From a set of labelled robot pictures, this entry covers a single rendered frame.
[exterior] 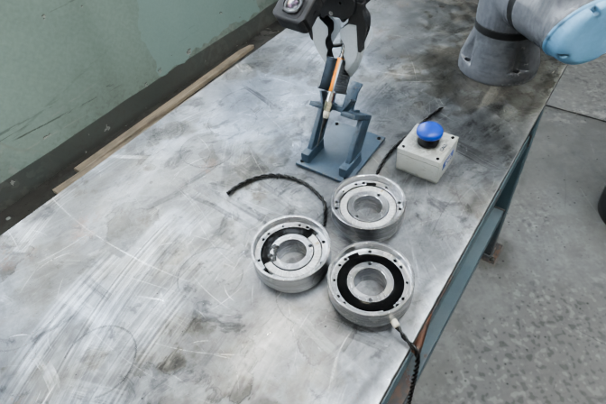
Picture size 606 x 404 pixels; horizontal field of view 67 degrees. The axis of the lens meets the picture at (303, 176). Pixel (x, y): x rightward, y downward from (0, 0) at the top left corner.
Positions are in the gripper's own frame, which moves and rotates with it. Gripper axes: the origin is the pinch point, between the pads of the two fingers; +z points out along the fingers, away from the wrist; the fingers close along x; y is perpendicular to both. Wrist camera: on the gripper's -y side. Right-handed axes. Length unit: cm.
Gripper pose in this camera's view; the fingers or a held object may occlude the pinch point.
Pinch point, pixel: (338, 68)
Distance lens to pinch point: 68.6
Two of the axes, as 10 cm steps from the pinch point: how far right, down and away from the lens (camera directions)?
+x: -8.3, -3.5, 4.4
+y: 5.5, -6.6, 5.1
